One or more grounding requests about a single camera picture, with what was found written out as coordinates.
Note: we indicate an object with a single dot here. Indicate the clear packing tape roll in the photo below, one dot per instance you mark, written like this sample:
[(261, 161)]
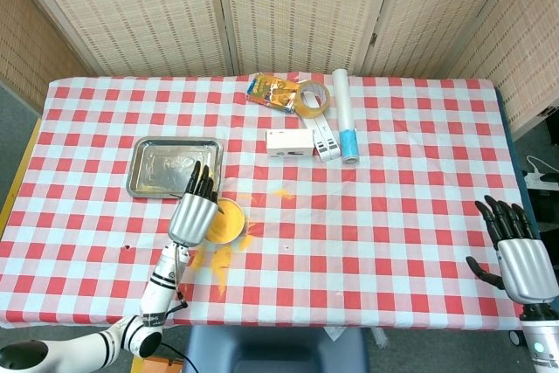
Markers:
[(312, 112)]

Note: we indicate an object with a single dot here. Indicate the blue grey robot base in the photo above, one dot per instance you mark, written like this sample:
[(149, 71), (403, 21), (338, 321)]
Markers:
[(275, 351)]

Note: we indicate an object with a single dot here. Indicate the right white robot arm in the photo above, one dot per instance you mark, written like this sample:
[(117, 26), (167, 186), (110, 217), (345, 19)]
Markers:
[(541, 342)]

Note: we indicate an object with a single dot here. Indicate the blue table frame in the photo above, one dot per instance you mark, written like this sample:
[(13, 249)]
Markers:
[(508, 128)]

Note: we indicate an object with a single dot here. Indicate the red white checkered tablecloth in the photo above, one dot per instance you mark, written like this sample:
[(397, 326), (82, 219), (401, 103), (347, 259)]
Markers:
[(393, 216)]

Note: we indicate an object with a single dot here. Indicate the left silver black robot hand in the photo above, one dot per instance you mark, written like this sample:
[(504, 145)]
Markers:
[(192, 220)]

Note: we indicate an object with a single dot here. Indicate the yellow bowl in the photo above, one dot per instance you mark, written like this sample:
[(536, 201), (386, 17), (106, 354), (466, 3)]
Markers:
[(231, 239)]

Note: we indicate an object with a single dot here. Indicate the metal screen hinge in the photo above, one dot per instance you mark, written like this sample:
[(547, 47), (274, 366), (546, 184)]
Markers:
[(373, 39)]

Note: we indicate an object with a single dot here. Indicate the black caster wheel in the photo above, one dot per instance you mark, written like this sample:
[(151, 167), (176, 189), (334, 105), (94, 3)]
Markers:
[(515, 338)]

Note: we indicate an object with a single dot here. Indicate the black equipment case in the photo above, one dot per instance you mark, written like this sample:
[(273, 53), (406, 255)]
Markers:
[(546, 205)]

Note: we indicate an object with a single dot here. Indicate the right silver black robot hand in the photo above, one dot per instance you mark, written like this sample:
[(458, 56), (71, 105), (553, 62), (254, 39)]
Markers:
[(530, 268)]

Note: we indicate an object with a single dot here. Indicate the yellow orange snack packet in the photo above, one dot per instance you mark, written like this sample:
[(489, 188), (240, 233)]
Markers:
[(266, 91)]

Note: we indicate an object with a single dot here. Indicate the white roll with blue label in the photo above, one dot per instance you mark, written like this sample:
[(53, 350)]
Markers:
[(345, 106)]

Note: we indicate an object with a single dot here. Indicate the white stapler box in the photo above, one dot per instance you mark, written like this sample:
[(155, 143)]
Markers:
[(290, 141)]

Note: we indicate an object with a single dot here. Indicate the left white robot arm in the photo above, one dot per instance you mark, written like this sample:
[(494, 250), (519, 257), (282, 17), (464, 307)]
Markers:
[(159, 285)]

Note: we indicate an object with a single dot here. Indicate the rectangular steel tray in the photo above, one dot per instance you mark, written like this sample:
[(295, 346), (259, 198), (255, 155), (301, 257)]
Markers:
[(166, 163)]

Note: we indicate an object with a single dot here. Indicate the yellow powder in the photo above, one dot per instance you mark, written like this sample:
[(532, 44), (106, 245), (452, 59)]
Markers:
[(220, 259)]

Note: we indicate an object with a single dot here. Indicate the white power strip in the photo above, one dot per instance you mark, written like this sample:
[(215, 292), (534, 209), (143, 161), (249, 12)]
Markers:
[(535, 181)]

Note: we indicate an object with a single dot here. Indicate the woven bamboo screen panel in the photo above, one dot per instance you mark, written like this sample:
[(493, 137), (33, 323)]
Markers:
[(301, 10), (436, 10), (533, 41), (26, 41), (131, 10)]

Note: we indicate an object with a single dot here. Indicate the orange box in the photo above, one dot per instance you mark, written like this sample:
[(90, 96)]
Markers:
[(168, 366)]

